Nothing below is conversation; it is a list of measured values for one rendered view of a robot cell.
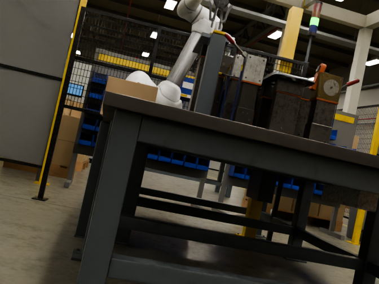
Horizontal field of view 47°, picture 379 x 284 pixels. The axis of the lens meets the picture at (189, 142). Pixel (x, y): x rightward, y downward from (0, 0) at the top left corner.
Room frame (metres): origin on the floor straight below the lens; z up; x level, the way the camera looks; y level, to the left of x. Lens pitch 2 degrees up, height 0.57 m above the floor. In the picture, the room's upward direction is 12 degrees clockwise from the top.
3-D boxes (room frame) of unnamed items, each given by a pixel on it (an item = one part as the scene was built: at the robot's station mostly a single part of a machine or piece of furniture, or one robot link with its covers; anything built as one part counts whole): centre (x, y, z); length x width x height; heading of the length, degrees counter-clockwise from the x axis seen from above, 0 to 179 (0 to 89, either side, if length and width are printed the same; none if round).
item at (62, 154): (5.67, 1.81, 0.52); 1.20 x 0.80 x 1.05; 15
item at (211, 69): (1.98, -0.03, 0.92); 0.08 x 0.08 x 0.44; 7
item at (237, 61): (2.15, -0.16, 0.90); 0.13 x 0.08 x 0.41; 97
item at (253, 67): (1.90, -0.19, 0.88); 0.12 x 0.07 x 0.36; 97
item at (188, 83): (3.36, 0.12, 1.10); 0.30 x 0.17 x 0.13; 101
